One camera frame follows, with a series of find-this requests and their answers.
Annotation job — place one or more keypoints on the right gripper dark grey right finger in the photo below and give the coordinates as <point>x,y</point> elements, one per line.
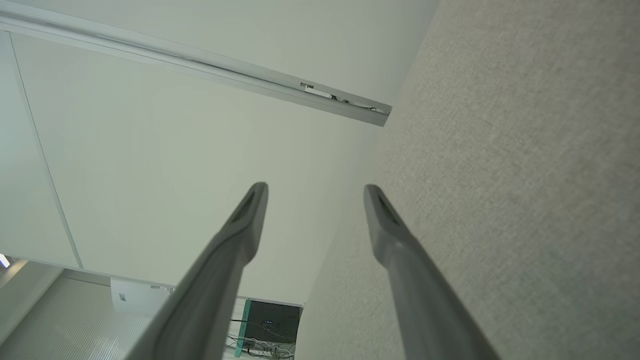
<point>420,290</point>

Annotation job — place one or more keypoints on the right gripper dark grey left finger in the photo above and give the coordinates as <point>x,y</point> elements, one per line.
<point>220,280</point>

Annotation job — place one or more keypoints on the black cabinet with teal trim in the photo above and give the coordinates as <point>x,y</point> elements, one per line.
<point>272,320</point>

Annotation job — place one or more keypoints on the grey fabric sofa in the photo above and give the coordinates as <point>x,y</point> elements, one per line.
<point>500,200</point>

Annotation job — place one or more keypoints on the white wall box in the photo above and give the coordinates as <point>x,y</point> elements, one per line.
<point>135,297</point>

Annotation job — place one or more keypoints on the grey partition post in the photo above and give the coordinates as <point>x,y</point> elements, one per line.
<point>250,77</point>

